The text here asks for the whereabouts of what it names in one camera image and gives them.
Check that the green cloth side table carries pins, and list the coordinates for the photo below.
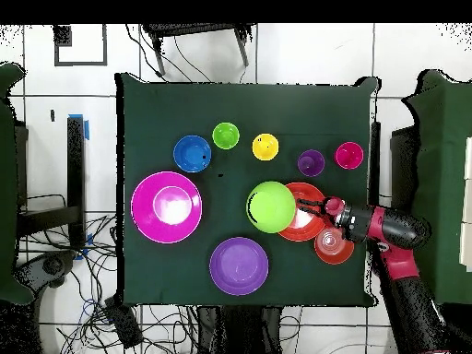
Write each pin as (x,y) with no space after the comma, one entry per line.
(442,166)
(7,184)

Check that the dark green tablecloth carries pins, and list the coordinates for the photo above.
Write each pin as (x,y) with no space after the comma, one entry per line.
(221,103)

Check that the pink cup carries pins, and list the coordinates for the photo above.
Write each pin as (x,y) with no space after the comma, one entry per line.
(349,155)

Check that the large orange bowl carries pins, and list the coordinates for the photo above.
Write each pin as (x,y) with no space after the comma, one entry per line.
(315,225)

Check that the blue bowl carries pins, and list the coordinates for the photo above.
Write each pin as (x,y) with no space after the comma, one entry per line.
(192,154)

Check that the black power box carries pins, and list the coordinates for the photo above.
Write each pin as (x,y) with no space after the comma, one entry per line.
(123,324)

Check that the large pink bowl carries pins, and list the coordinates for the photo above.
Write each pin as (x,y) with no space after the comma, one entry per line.
(143,206)

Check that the purple cup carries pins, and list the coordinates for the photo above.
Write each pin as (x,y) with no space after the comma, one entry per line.
(311,163)

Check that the black stool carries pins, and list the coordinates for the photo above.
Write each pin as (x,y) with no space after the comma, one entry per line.
(191,29)

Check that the small orange bowl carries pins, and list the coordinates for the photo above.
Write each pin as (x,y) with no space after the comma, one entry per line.
(332,255)

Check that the black metal frame beam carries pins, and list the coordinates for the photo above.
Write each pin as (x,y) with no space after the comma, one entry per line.
(75,166)

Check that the green bowl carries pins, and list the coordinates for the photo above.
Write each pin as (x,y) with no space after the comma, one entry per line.
(271,206)

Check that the purple bowl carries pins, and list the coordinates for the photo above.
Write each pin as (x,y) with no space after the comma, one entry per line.
(239,265)

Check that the black metal post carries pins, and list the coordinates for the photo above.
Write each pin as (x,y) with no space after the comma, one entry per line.
(375,166)

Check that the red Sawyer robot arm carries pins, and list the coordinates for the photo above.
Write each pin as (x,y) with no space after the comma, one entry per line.
(398,228)

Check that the green cup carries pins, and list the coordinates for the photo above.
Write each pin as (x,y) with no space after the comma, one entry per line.
(226,135)

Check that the blue tape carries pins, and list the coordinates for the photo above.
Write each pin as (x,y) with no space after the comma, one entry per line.
(86,129)

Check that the yellow cup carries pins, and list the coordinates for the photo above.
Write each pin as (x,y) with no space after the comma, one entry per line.
(265,147)

